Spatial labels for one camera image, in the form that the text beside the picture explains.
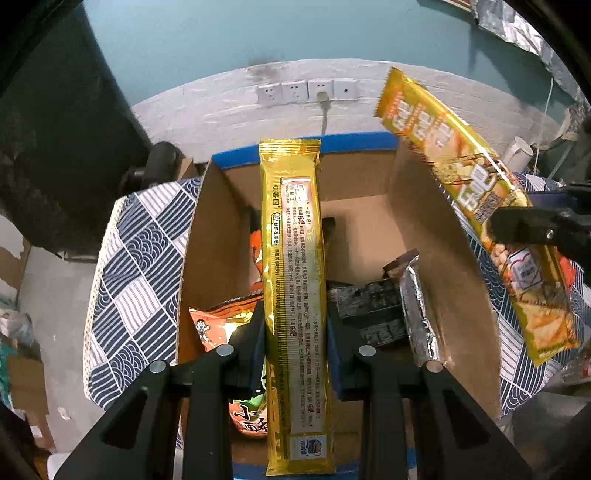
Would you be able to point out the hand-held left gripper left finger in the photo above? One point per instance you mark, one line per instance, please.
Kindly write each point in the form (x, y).
(244, 350)

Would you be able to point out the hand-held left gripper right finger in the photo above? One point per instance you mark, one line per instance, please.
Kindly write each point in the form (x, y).
(344, 364)

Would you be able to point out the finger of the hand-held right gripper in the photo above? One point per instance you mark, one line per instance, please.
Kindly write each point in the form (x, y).
(521, 226)
(547, 197)

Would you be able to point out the orange snack packet green figure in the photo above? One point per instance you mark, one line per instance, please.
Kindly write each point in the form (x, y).
(217, 327)

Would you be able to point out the black snack packet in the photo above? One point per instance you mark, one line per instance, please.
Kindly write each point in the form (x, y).
(364, 300)

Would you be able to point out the gold long snack packet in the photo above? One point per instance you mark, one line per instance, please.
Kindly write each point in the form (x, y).
(295, 277)
(461, 184)

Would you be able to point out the large orange snack packet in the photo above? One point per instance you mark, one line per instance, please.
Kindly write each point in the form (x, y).
(256, 267)

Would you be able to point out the silver foil snack packet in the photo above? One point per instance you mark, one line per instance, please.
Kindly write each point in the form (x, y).
(418, 318)

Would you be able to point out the dark brown snack packet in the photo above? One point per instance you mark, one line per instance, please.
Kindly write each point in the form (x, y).
(396, 266)

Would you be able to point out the blue cardboard box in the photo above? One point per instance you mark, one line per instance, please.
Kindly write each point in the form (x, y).
(355, 180)

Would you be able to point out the white kettle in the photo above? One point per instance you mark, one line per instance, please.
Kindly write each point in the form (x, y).
(518, 154)

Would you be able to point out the navy white patterned tablecloth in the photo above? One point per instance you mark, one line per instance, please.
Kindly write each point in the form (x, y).
(138, 258)

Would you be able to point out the silver foil curtain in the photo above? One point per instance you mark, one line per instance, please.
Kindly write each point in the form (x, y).
(521, 32)

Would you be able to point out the brown cardboard box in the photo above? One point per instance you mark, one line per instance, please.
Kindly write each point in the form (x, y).
(11, 267)
(25, 383)

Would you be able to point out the black cloth cover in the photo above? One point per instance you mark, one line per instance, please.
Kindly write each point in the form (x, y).
(64, 138)

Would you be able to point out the white wall socket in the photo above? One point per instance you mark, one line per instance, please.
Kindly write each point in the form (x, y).
(316, 85)
(270, 93)
(346, 87)
(295, 91)

